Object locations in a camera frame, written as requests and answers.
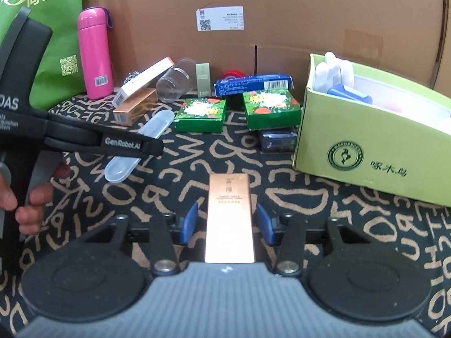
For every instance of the red round object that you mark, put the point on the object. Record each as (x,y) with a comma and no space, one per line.
(234,73)

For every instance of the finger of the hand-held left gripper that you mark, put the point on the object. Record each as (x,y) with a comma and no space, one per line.
(134,144)

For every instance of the white gloves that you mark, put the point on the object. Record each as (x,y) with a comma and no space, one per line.
(338,70)

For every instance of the green floral box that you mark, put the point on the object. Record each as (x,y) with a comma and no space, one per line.
(271,109)
(201,112)

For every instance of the white shipping label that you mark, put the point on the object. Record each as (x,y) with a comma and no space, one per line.
(220,18)

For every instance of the black letter-patterned mat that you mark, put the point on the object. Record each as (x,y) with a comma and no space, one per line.
(282,183)

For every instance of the blue flat box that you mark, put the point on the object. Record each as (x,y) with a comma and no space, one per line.
(246,86)

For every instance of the person's left hand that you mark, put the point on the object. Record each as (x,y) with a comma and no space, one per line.
(31,218)

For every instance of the small olive green box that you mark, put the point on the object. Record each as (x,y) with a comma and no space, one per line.
(203,79)

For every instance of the white and orange long box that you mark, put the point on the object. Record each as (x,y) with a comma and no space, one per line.
(141,79)

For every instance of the transparent plastic case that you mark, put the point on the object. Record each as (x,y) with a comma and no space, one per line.
(155,126)

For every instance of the dark blue box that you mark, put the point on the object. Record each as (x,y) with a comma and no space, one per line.
(278,140)

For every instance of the small copper box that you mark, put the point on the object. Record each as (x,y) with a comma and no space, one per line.
(135,107)

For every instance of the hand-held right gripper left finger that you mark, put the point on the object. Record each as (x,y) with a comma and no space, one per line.
(190,223)

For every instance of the clear plastic cup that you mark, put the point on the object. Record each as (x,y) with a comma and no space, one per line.
(174,82)

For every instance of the pink thermos bottle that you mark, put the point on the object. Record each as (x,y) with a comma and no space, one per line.
(93,52)

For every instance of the large brown cardboard box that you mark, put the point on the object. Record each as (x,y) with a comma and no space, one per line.
(282,14)

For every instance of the rose gold rectangular box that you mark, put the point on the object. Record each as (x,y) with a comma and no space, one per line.
(229,225)

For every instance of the light green cardboard box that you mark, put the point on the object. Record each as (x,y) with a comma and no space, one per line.
(370,141)

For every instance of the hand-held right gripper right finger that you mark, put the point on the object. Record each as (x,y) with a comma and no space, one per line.
(263,223)

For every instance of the metal scrubber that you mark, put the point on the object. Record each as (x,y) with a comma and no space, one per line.
(132,77)

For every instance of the green shopping bag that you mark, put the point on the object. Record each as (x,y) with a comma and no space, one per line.
(53,7)

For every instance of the blue and white item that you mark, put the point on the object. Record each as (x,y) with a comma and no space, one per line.
(348,93)

